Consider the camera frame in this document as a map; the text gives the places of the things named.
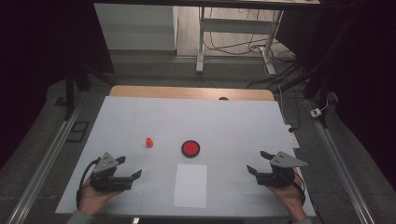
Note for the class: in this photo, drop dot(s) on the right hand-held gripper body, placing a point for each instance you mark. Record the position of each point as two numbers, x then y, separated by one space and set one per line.
275 179

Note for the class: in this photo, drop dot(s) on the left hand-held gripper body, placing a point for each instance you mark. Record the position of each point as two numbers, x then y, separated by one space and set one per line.
107 182

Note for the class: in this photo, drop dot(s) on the orange stamp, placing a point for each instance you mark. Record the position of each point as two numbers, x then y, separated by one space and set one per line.
149 142

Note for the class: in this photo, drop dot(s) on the white paper sheet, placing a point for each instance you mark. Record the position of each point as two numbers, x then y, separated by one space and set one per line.
190 186

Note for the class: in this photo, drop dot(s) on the round red ink pad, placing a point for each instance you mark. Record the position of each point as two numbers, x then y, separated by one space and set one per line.
190 148

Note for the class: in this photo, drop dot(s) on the person's left hand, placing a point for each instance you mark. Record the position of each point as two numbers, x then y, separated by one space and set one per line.
91 200

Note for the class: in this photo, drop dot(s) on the person's right hand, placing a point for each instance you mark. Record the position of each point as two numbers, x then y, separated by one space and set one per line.
291 199

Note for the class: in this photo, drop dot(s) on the white power strip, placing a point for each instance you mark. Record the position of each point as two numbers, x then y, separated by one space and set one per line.
293 138

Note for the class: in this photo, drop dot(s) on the black floor socket plate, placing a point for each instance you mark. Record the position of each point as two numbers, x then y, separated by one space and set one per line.
77 131

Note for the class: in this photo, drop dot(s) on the small white adapter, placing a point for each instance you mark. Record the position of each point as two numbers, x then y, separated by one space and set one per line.
315 112

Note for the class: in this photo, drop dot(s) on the white table mat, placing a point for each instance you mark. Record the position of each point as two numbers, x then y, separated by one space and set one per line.
186 121

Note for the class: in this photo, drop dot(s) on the black stand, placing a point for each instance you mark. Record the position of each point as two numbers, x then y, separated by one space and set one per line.
69 90
323 93

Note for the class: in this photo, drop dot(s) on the wooden table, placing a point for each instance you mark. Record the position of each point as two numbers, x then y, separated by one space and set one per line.
174 92

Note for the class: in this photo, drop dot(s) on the dark curtain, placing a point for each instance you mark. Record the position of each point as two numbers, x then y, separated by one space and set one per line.
37 62
361 77

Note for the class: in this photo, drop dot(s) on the grey cabinet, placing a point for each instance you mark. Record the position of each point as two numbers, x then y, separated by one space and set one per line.
137 28

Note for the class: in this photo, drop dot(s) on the metal floor rail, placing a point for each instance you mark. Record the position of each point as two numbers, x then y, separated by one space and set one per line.
339 161
46 158

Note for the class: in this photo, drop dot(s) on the white metal desk frame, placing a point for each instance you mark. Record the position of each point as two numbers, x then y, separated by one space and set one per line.
236 25

